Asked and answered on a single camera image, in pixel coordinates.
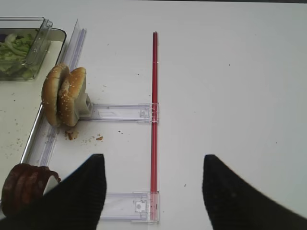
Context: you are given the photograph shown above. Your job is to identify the sesame bun piece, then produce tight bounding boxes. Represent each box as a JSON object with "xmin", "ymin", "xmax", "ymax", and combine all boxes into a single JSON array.
[
  {"xmin": 41, "ymin": 63, "xmax": 69, "ymax": 127},
  {"xmin": 58, "ymin": 67, "xmax": 89, "ymax": 127}
]

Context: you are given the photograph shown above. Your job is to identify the clear pusher track lower right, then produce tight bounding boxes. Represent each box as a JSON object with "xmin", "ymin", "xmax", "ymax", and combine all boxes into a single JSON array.
[{"xmin": 100, "ymin": 192, "xmax": 159, "ymax": 223}]

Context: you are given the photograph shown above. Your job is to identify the stack of brown meat patties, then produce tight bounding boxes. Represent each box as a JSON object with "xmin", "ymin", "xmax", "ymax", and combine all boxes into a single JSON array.
[{"xmin": 1, "ymin": 163, "xmax": 61, "ymax": 217}]

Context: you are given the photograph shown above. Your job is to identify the green lettuce pieces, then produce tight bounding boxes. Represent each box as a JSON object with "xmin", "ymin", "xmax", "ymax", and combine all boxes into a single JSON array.
[{"xmin": 0, "ymin": 33, "xmax": 38, "ymax": 81}]

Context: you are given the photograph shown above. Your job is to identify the clear plastic salad container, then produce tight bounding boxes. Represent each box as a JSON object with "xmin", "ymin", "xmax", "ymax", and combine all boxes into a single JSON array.
[{"xmin": 0, "ymin": 17, "xmax": 53, "ymax": 81}]

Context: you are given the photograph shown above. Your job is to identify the sesame bun right piece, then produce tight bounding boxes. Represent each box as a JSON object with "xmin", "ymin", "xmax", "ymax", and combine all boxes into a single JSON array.
[{"xmin": 58, "ymin": 67, "xmax": 89, "ymax": 127}]

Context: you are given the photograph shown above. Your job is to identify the silver metal tray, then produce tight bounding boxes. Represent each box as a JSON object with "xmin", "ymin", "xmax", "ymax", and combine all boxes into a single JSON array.
[{"xmin": 0, "ymin": 28, "xmax": 67, "ymax": 165}]

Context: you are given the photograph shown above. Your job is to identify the clear pusher track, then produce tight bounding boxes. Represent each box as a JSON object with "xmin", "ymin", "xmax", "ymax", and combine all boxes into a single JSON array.
[
  {"xmin": 100, "ymin": 192, "xmax": 159, "ymax": 223},
  {"xmin": 80, "ymin": 103, "xmax": 159, "ymax": 124}
]

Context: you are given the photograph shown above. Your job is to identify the clear rail beside tray right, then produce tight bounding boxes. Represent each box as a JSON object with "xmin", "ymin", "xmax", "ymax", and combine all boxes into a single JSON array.
[{"xmin": 40, "ymin": 18, "xmax": 87, "ymax": 167}]

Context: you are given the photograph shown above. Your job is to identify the bread crumb chunk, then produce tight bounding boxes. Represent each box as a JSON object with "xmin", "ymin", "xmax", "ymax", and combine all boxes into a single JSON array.
[{"xmin": 65, "ymin": 129, "xmax": 79, "ymax": 140}]

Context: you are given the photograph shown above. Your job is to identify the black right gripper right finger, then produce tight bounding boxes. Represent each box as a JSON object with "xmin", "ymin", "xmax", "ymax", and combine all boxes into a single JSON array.
[{"xmin": 202, "ymin": 154, "xmax": 307, "ymax": 230}]

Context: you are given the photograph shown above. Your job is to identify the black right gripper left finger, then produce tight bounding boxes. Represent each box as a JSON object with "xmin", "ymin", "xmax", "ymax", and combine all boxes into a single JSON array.
[{"xmin": 0, "ymin": 154, "xmax": 107, "ymax": 230}]

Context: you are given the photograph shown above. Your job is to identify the clear pusher track upper right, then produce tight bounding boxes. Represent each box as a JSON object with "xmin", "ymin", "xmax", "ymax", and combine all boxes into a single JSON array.
[{"xmin": 80, "ymin": 103, "xmax": 159, "ymax": 124}]

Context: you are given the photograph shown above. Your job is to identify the sesame bun left piece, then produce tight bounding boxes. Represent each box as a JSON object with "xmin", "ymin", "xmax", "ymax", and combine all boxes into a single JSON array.
[{"xmin": 41, "ymin": 63, "xmax": 69, "ymax": 127}]

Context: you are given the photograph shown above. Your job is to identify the right red plastic rail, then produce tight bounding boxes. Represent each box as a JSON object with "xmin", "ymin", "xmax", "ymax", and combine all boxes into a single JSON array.
[{"xmin": 151, "ymin": 32, "xmax": 158, "ymax": 193}]

